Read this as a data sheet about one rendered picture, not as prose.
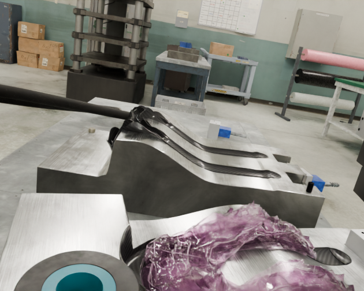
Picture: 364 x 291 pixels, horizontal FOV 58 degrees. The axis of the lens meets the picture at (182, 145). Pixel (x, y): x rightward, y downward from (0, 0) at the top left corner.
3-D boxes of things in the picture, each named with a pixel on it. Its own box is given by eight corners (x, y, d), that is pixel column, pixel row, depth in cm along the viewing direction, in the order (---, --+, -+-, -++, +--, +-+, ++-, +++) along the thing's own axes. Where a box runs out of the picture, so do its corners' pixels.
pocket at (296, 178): (301, 191, 68) (307, 175, 67) (311, 204, 63) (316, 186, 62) (279, 188, 68) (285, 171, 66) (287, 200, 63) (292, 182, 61)
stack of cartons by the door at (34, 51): (65, 70, 691) (67, 29, 665) (59, 72, 660) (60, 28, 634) (23, 63, 688) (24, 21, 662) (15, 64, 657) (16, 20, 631)
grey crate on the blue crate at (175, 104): (202, 114, 425) (204, 102, 420) (204, 121, 386) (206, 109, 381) (155, 105, 423) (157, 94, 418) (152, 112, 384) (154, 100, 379)
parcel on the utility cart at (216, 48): (227, 60, 665) (230, 45, 657) (231, 61, 635) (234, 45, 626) (207, 56, 659) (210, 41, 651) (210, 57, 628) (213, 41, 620)
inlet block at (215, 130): (244, 141, 116) (248, 127, 114) (244, 145, 111) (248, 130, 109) (207, 134, 117) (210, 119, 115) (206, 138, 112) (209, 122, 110)
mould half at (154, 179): (275, 181, 85) (289, 131, 81) (310, 241, 60) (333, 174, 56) (81, 149, 83) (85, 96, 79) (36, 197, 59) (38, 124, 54)
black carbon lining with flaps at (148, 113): (263, 161, 77) (274, 122, 74) (282, 192, 62) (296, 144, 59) (115, 136, 76) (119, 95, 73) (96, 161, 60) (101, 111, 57)
